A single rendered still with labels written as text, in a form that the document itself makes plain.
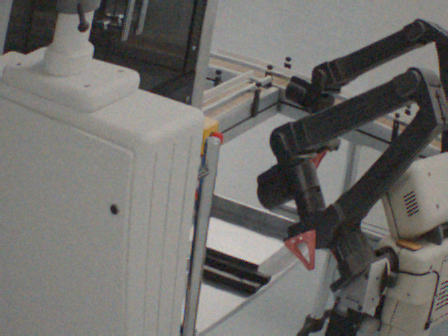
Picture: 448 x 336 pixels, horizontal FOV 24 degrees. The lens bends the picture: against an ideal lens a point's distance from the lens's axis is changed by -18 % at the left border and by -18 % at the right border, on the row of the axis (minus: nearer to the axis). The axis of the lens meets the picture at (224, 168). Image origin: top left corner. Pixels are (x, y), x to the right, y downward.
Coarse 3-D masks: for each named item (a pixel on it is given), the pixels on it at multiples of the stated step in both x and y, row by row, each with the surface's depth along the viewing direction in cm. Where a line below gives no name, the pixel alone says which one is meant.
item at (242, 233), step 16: (224, 208) 312; (240, 208) 310; (256, 208) 308; (192, 224) 303; (224, 224) 306; (240, 224) 307; (256, 224) 308; (272, 224) 307; (288, 224) 305; (208, 240) 297; (224, 240) 298; (240, 240) 299; (256, 240) 300; (272, 240) 301; (224, 256) 285; (240, 256) 291; (256, 256) 292; (272, 256) 287
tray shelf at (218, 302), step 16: (288, 256) 294; (304, 256) 296; (272, 272) 286; (288, 272) 289; (208, 288) 275; (224, 288) 276; (240, 288) 276; (208, 304) 267; (224, 304) 268; (240, 304) 269; (208, 320) 260; (224, 320) 264
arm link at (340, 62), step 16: (400, 32) 260; (416, 32) 253; (368, 48) 269; (384, 48) 265; (400, 48) 261; (416, 48) 261; (320, 64) 278; (336, 64) 275; (352, 64) 273; (368, 64) 269; (336, 80) 276; (352, 80) 278
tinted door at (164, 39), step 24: (120, 0) 259; (168, 0) 280; (192, 0) 291; (144, 24) 275; (168, 24) 285; (192, 24) 296; (120, 48) 269; (144, 48) 279; (168, 48) 290; (144, 72) 284; (168, 72) 295
